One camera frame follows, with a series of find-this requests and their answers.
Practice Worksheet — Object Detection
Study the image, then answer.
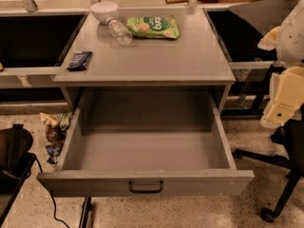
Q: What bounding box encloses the black bar on floor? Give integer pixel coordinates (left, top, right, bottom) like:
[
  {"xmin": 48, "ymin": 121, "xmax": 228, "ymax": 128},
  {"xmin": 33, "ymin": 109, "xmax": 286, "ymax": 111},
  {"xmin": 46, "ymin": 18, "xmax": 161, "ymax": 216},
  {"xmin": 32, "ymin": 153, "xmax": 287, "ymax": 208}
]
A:
[{"xmin": 79, "ymin": 198, "xmax": 92, "ymax": 228}]

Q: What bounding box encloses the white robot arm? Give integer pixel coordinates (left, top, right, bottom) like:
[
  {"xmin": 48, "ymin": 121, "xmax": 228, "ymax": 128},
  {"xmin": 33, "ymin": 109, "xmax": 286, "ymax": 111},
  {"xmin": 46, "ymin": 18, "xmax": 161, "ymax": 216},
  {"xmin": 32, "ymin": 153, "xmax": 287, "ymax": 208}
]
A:
[{"xmin": 257, "ymin": 0, "xmax": 304, "ymax": 128}]

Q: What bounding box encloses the grey cabinet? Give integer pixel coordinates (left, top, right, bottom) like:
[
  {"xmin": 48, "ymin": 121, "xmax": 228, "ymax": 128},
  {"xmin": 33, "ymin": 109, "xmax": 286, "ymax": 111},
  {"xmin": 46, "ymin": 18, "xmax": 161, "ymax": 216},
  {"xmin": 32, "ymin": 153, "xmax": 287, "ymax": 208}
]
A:
[{"xmin": 52, "ymin": 7, "xmax": 237, "ymax": 112}]

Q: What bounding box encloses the snack bags pile on floor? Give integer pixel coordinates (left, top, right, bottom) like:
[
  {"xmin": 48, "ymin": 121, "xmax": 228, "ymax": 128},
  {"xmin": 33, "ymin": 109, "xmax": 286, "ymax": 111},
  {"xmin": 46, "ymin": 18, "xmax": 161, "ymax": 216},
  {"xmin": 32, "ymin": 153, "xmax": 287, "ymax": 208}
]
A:
[{"xmin": 40, "ymin": 112, "xmax": 72, "ymax": 164}]

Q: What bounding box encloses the black office chair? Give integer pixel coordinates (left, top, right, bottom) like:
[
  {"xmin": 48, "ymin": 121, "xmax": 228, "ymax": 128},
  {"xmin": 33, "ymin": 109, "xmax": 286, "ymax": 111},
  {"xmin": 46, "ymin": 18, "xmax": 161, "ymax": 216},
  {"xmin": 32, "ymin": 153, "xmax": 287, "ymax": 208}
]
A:
[{"xmin": 227, "ymin": 0, "xmax": 304, "ymax": 223}]

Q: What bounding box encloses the clear plastic water bottle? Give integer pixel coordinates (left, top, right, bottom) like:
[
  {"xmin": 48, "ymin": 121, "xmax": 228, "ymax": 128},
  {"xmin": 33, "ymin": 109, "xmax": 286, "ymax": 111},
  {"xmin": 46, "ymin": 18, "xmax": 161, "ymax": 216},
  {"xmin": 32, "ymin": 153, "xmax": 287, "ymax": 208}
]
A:
[{"xmin": 105, "ymin": 17, "xmax": 133, "ymax": 46}]

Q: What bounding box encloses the wooden stick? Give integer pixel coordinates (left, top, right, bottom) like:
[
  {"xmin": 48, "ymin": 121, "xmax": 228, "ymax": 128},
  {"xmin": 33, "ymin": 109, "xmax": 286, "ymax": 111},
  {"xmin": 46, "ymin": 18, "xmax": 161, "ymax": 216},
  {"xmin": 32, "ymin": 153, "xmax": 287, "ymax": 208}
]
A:
[{"xmin": 165, "ymin": 0, "xmax": 188, "ymax": 5}]

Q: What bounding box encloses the black drawer handle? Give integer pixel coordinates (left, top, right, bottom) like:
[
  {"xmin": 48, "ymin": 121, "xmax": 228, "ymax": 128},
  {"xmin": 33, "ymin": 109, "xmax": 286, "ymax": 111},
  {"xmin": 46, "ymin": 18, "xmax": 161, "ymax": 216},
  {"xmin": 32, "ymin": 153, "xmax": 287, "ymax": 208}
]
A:
[{"xmin": 128, "ymin": 180, "xmax": 163, "ymax": 195}]

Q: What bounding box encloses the white bowl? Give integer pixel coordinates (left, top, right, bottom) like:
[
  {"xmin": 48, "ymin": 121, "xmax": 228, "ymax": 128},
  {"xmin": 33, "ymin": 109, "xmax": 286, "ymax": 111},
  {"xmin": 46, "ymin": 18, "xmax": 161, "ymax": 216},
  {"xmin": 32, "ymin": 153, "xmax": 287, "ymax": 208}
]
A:
[{"xmin": 90, "ymin": 2, "xmax": 119, "ymax": 24}]

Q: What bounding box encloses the dark blue snack bar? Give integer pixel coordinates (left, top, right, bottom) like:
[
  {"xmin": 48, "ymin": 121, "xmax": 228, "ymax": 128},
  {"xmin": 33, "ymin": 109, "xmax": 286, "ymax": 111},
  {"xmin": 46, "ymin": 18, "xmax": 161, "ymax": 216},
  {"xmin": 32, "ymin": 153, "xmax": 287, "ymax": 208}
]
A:
[{"xmin": 67, "ymin": 51, "xmax": 92, "ymax": 71}]

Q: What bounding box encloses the green chip bag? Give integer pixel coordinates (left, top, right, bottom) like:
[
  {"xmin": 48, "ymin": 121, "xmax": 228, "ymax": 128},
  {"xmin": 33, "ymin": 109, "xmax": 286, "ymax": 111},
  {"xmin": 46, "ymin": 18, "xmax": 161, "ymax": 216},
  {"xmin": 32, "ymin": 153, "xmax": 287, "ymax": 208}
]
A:
[{"xmin": 126, "ymin": 15, "xmax": 180, "ymax": 39}]

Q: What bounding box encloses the black stand with cable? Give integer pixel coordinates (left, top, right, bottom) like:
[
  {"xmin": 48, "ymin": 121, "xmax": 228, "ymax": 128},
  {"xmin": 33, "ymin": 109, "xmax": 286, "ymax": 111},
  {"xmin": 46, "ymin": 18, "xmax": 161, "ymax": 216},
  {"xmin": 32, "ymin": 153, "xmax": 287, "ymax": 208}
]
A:
[{"xmin": 0, "ymin": 123, "xmax": 70, "ymax": 228}]

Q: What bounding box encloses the grey top drawer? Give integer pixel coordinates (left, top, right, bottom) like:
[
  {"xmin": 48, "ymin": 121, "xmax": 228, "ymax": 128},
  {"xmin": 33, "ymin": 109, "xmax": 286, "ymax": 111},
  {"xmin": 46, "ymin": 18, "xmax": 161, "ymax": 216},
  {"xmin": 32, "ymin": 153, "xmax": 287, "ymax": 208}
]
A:
[{"xmin": 37, "ymin": 88, "xmax": 254, "ymax": 197}]

